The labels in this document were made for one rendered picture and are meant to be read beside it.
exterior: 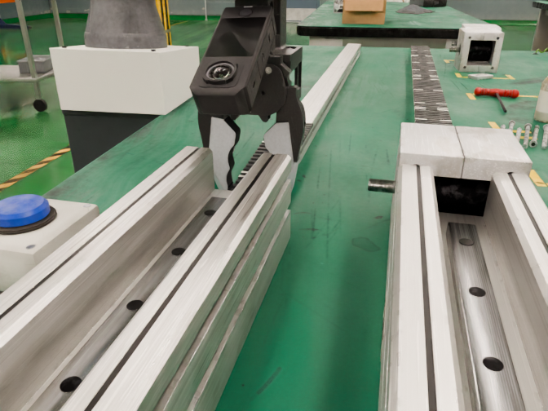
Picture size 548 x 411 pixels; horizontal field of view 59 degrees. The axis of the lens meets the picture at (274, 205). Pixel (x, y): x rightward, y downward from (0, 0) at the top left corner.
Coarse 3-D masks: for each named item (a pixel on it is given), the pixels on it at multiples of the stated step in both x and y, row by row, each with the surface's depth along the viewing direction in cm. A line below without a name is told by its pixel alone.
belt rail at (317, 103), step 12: (348, 48) 137; (336, 60) 119; (348, 60) 119; (336, 72) 105; (348, 72) 116; (324, 84) 94; (336, 84) 94; (312, 96) 85; (324, 96) 85; (336, 96) 97; (312, 108) 77; (324, 108) 81; (312, 120) 71; (312, 132) 72; (300, 156) 63
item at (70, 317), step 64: (128, 192) 35; (192, 192) 40; (256, 192) 35; (64, 256) 27; (128, 256) 31; (192, 256) 27; (256, 256) 33; (0, 320) 22; (64, 320) 25; (128, 320) 26; (192, 320) 23; (0, 384) 21; (64, 384) 22; (128, 384) 18; (192, 384) 23
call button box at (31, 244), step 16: (64, 208) 38; (80, 208) 38; (96, 208) 39; (32, 224) 35; (48, 224) 35; (64, 224) 35; (80, 224) 37; (0, 240) 33; (16, 240) 33; (32, 240) 33; (48, 240) 34; (64, 240) 35; (0, 256) 33; (16, 256) 32; (32, 256) 32; (0, 272) 33; (16, 272) 33; (0, 288) 34
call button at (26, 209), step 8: (8, 200) 36; (16, 200) 36; (24, 200) 36; (32, 200) 36; (40, 200) 36; (0, 208) 35; (8, 208) 35; (16, 208) 35; (24, 208) 35; (32, 208) 35; (40, 208) 35; (48, 208) 36; (0, 216) 34; (8, 216) 34; (16, 216) 34; (24, 216) 34; (32, 216) 35; (40, 216) 35; (0, 224) 34; (8, 224) 34; (16, 224) 34; (24, 224) 34
